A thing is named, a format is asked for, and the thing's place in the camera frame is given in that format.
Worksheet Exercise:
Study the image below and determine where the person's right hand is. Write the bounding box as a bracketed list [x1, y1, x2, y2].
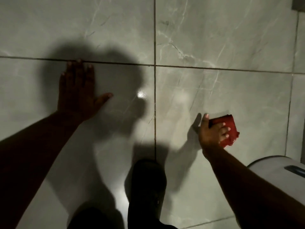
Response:
[198, 113, 231, 153]

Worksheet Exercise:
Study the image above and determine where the dark grey cistern button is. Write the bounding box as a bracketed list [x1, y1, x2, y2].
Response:
[284, 165, 305, 178]

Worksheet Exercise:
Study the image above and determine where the white toilet cistern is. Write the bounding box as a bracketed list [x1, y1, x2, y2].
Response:
[247, 156, 305, 206]

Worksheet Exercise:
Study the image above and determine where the person's black shoe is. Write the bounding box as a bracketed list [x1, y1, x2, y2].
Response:
[127, 159, 167, 221]

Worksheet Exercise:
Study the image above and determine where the person's left hand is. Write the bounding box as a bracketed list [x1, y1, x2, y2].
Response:
[57, 59, 114, 122]

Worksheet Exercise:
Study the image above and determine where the person's right forearm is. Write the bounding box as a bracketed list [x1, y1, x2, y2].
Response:
[203, 145, 305, 229]

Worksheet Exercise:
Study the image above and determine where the red cleaning cloth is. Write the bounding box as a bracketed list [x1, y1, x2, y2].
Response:
[209, 114, 240, 149]

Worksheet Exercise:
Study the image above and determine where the person's left forearm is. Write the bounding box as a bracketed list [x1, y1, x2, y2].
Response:
[0, 111, 82, 229]

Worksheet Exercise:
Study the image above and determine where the dark grey wall fixture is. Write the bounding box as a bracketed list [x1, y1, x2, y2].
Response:
[292, 0, 305, 12]

